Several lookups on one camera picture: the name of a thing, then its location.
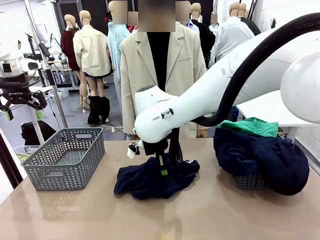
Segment mannequin in dark red sweater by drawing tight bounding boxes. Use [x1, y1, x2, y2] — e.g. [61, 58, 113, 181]
[60, 14, 81, 73]

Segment person in beige blazer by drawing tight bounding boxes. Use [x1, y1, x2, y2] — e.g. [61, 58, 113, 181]
[119, 0, 208, 140]

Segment black bag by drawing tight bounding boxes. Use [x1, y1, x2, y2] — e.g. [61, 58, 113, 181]
[21, 119, 57, 146]

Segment mannequin in red hoodie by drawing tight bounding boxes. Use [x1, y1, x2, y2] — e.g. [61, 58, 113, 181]
[127, 11, 138, 33]

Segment grey plastic woven basket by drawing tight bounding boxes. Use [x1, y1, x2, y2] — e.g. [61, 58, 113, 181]
[232, 173, 267, 191]
[20, 127, 106, 192]

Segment clear plastic bin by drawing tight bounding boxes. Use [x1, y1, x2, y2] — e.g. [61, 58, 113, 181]
[13, 145, 33, 162]

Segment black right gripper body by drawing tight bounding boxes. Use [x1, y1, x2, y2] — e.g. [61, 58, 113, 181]
[143, 137, 169, 157]

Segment white floor cable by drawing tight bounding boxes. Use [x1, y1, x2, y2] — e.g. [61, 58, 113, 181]
[104, 121, 131, 137]

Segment mannequin in light blue fleece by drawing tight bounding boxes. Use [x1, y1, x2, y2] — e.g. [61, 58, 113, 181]
[107, 0, 131, 111]

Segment navy blue garment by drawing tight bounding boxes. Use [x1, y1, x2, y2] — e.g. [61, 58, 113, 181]
[213, 127, 310, 197]
[114, 157, 201, 200]

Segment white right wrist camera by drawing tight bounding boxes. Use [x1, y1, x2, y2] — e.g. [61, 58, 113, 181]
[126, 141, 141, 160]

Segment mannequin red top blue shirt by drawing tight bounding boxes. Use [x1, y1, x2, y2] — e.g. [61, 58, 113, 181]
[176, 1, 201, 36]

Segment black trousers at mannequin feet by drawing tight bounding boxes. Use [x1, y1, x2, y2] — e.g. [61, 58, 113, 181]
[87, 95, 111, 125]

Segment white rectangular table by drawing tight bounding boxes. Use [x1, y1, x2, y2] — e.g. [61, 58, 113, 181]
[234, 89, 320, 146]

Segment mannequin in cream jacket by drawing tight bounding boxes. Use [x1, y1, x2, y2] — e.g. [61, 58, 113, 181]
[72, 10, 113, 101]

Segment black camera tripod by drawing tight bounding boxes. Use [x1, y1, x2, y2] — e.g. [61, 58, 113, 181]
[24, 32, 48, 61]

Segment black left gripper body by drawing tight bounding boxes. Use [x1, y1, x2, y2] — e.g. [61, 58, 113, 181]
[0, 83, 33, 107]

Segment green garment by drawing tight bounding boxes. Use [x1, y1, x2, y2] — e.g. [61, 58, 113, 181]
[219, 117, 280, 138]

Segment silver metal pole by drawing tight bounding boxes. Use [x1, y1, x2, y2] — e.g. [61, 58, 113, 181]
[41, 59, 69, 129]

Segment dark brown post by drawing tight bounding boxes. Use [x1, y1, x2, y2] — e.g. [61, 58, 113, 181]
[0, 129, 24, 190]

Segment blue bag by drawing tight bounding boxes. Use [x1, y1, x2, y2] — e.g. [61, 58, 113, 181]
[229, 106, 245, 122]

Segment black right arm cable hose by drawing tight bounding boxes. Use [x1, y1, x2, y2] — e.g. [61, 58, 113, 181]
[168, 12, 320, 168]

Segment mannequin in white shirt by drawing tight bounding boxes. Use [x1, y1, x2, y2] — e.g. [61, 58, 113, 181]
[209, 1, 256, 68]

